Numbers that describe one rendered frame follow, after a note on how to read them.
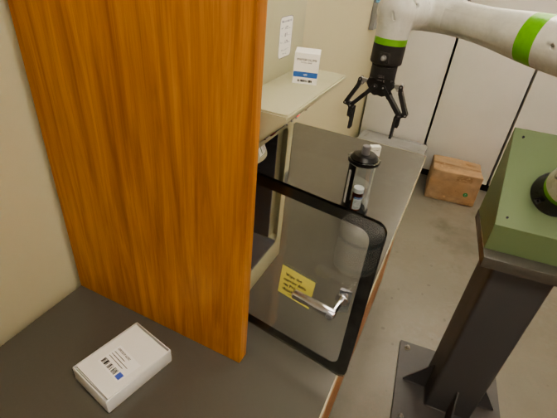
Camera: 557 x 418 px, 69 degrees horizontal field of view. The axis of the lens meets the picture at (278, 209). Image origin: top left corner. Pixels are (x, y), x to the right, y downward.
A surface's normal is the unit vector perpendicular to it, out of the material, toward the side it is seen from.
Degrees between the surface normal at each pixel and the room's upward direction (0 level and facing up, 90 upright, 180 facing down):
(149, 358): 0
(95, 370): 0
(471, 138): 90
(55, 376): 0
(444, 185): 93
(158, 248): 90
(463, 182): 86
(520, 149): 44
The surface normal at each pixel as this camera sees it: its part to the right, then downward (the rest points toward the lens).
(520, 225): -0.17, -0.25
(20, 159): 0.90, 0.30
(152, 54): -0.43, 0.47
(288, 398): 0.08, -0.83
